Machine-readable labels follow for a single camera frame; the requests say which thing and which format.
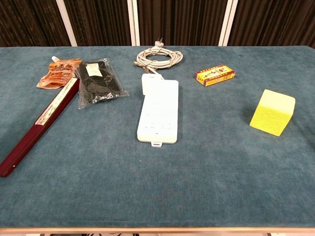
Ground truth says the white power strip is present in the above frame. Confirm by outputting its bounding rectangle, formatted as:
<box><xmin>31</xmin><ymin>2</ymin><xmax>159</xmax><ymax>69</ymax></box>
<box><xmin>136</xmin><ymin>79</ymin><xmax>180</xmax><ymax>149</ymax></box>

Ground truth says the black item in clear bag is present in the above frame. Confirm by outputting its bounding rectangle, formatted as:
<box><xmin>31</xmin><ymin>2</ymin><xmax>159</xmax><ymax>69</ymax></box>
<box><xmin>75</xmin><ymin>58</ymin><xmax>130</xmax><ymax>110</ymax></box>

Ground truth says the white cable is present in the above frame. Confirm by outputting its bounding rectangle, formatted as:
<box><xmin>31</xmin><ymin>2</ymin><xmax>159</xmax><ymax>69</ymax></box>
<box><xmin>134</xmin><ymin>37</ymin><xmax>184</xmax><ymax>74</ymax></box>

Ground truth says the yellow red small carton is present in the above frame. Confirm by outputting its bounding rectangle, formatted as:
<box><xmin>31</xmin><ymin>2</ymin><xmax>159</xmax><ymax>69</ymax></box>
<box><xmin>195</xmin><ymin>64</ymin><xmax>236</xmax><ymax>88</ymax></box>

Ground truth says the orange sauce pouch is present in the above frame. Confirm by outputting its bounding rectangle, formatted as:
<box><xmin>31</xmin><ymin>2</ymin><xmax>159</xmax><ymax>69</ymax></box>
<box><xmin>36</xmin><ymin>56</ymin><xmax>83</xmax><ymax>89</ymax></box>

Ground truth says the teal table cloth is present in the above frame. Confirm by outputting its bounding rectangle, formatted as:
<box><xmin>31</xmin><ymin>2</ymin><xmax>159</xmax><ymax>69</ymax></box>
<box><xmin>0</xmin><ymin>45</ymin><xmax>315</xmax><ymax>229</ymax></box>

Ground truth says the dark red long box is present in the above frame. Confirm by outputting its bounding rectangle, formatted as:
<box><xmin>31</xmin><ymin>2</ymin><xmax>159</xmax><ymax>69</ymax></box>
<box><xmin>0</xmin><ymin>77</ymin><xmax>81</xmax><ymax>178</ymax></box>

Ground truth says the yellow sponge block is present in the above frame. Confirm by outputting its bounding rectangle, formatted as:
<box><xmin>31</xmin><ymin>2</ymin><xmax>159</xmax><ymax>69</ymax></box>
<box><xmin>249</xmin><ymin>88</ymin><xmax>296</xmax><ymax>137</ymax></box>

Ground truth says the dark white-framed partition screen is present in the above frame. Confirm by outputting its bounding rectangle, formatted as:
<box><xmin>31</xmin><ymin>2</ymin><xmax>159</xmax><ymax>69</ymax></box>
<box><xmin>0</xmin><ymin>0</ymin><xmax>315</xmax><ymax>49</ymax></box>

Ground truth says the white power adapter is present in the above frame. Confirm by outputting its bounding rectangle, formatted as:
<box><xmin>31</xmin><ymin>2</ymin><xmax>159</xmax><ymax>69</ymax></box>
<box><xmin>141</xmin><ymin>73</ymin><xmax>165</xmax><ymax>95</ymax></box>

